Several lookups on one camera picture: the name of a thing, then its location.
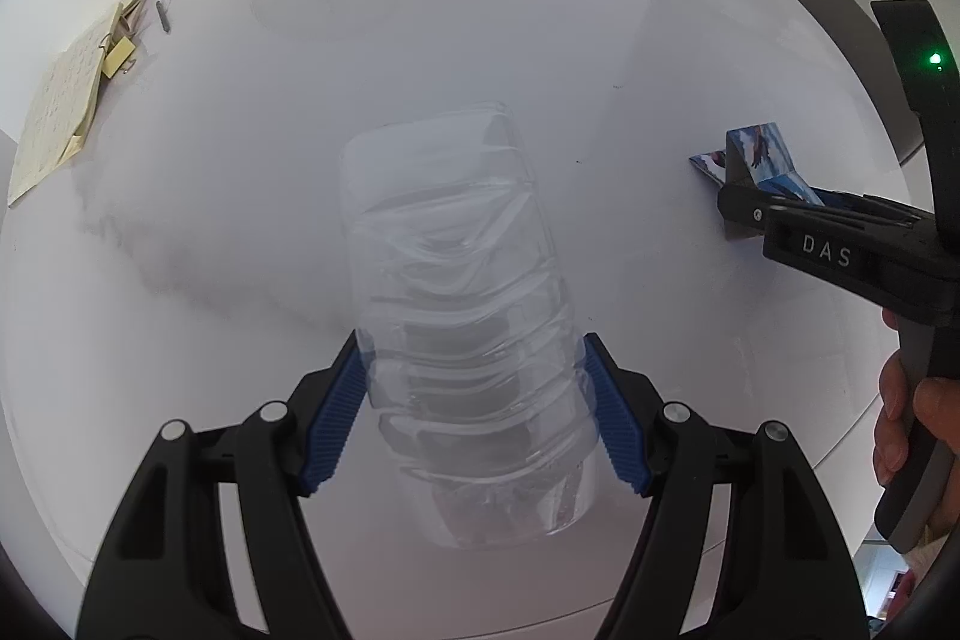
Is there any person's right hand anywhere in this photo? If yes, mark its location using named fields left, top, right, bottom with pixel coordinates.
left=872, top=308, right=960, bottom=527

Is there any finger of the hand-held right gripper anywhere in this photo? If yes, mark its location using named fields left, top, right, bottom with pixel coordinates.
left=716, top=179, right=931, bottom=240

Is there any crushed clear plastic bottle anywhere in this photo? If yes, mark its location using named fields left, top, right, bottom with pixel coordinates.
left=337, top=101, right=607, bottom=549

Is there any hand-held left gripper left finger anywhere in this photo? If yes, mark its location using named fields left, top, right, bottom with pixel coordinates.
left=77, top=329, right=368, bottom=640

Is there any yellowish paper sheet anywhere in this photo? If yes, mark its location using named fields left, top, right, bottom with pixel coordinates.
left=7, top=2, right=125, bottom=206

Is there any yellow sticky note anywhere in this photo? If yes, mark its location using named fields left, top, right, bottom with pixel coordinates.
left=101, top=36, right=137, bottom=79

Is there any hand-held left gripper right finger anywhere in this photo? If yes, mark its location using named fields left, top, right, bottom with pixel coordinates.
left=581, top=332, right=863, bottom=640

